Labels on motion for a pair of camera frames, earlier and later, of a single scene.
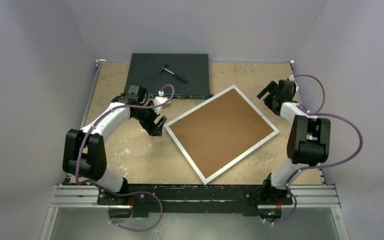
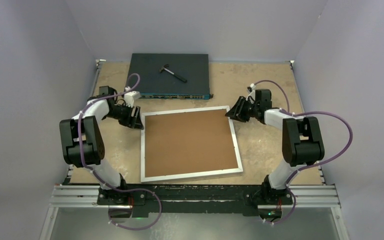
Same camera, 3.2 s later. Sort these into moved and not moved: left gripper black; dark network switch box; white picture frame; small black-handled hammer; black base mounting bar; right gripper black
Moved: right gripper black; white picture frame; left gripper black
Not moved: dark network switch box; black base mounting bar; small black-handled hammer
